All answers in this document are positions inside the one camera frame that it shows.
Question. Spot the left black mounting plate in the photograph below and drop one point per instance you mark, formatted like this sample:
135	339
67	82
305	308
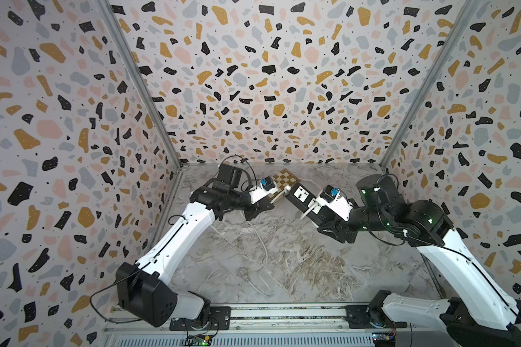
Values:
216	319

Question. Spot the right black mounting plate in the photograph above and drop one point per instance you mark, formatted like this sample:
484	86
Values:
362	316

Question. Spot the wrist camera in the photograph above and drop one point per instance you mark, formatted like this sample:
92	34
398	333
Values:
377	190
229	176

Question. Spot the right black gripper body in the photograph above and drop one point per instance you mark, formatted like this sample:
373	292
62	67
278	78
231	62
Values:
348	228

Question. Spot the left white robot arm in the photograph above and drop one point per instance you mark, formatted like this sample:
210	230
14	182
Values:
143	287

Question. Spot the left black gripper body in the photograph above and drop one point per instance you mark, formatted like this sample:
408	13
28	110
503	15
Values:
242	202

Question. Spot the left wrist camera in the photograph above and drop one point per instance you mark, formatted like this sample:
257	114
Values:
229	176

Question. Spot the black power strip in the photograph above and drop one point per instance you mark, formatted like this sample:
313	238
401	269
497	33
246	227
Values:
303	200

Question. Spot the black mounting plate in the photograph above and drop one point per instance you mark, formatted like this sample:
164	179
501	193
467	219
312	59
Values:
216	319
362	316

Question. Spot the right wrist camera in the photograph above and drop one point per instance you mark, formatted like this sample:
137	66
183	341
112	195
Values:
377	190

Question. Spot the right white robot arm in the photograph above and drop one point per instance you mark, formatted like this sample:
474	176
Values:
480	313

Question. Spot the wooden chessboard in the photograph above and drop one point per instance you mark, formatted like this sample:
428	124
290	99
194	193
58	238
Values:
284	181

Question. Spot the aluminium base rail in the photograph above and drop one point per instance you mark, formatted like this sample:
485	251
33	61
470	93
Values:
311	324

